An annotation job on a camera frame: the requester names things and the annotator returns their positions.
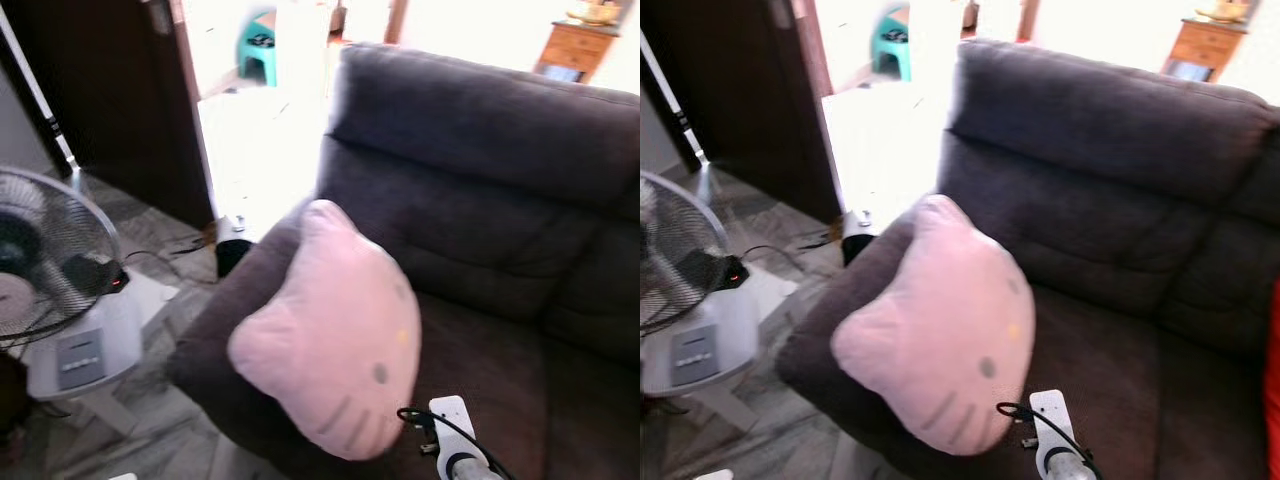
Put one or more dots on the teal plastic stool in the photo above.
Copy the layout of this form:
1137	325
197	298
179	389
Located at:
258	55
890	50

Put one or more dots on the pink cat face pillow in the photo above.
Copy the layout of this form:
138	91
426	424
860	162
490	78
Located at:
940	330
330	330

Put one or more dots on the brown wooden cabinet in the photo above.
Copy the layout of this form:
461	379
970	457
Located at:
1205	45
578	50

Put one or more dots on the black box with red light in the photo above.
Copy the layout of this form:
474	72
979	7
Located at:
720	270
95	272

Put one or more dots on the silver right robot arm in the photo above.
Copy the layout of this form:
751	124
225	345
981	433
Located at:
468	470
1068	468

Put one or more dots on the white pole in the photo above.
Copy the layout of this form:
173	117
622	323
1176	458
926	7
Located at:
40	100
675	105

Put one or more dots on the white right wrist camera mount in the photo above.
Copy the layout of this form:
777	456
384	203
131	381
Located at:
1050	415
452	420

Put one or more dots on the white standing fan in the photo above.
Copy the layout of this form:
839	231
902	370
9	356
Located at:
700	350
85	350

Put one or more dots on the small white table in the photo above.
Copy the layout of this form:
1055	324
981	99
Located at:
772	290
150	295

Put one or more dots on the black and white floor object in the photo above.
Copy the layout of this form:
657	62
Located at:
855	245
232	258

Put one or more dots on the yellow item on cabinet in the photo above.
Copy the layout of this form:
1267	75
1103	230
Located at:
595	13
1222	10

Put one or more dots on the dark purple-grey fabric sofa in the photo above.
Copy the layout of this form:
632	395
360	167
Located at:
500	200
1100	200

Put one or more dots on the dark brown wooden door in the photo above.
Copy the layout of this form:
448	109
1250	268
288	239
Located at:
110	100
740	100

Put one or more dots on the red cushion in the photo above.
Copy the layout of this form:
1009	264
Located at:
1275	370

